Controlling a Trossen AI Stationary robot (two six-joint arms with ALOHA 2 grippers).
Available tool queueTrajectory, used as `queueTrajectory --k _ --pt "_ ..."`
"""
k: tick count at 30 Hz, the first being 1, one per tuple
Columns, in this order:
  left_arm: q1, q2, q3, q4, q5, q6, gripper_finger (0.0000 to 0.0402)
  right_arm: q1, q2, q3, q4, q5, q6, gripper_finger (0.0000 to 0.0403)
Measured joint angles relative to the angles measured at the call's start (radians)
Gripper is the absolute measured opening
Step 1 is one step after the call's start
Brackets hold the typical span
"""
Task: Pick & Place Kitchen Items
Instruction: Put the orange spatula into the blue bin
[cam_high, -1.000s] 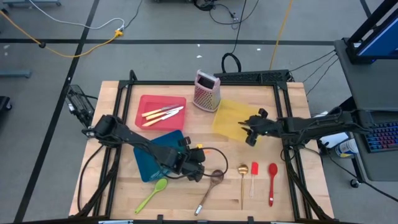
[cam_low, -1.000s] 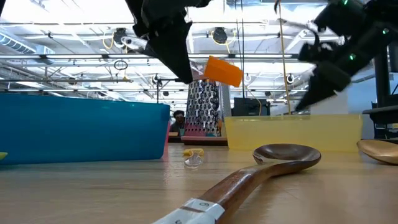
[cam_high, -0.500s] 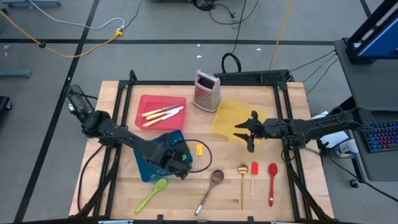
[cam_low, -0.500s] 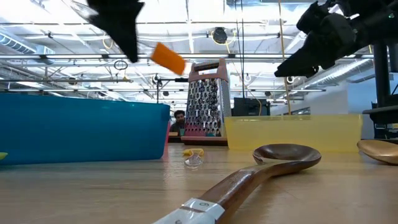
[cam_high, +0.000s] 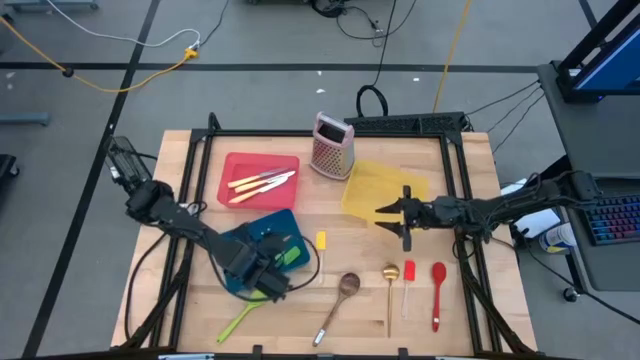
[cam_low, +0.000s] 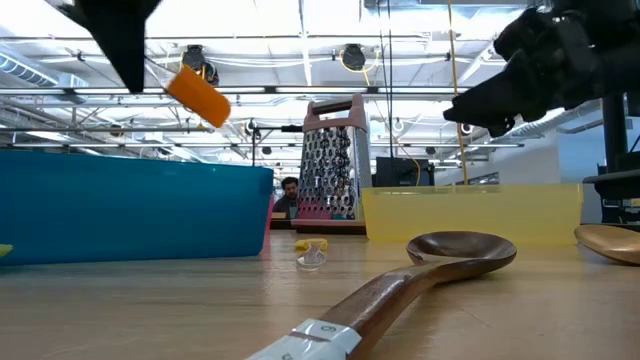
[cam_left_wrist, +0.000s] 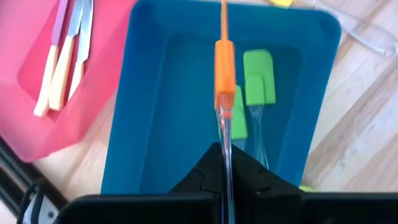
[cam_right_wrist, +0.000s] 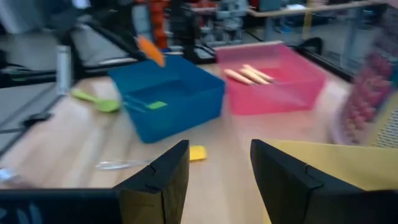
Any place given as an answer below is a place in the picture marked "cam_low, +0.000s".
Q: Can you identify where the blue plastic bin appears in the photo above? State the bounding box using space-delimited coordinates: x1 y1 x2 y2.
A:
0 149 275 267

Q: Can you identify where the pink steel box grater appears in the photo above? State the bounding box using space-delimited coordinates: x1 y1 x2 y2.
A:
291 93 374 235

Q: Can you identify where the orange spatula with clear handle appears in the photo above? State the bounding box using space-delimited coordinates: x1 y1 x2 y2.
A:
144 55 233 129

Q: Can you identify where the grey desk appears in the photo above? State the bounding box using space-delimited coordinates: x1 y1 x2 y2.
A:
582 168 640 201

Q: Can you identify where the yellow translucent plastic bin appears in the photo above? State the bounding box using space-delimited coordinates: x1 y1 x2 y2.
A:
361 182 585 246

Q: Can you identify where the black camera stand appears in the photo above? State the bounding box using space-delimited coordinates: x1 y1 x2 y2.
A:
244 118 304 169

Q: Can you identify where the black round ceiling fixture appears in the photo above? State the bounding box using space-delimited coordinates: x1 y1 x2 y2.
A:
180 44 220 87
341 43 367 72

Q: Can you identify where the long yellow cable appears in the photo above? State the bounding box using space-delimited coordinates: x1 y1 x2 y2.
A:
446 0 470 186

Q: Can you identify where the dark wooden spoon with label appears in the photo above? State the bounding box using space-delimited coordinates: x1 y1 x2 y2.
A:
244 230 519 360

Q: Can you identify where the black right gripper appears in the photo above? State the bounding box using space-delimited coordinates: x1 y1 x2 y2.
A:
442 0 640 139

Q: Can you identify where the black background monitor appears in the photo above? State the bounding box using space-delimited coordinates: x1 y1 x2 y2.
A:
374 157 437 189

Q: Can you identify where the yellow spatula with clear handle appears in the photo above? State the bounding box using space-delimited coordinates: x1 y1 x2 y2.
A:
293 238 330 273

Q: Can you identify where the long black cable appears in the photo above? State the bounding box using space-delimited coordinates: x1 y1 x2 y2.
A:
375 0 395 174

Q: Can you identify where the gold metal spoon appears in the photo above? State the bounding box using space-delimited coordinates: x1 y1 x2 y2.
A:
573 224 640 267

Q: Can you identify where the person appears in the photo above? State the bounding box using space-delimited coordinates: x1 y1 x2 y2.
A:
272 176 301 220

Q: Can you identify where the black metal table frame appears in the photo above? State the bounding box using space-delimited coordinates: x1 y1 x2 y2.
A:
269 218 366 232

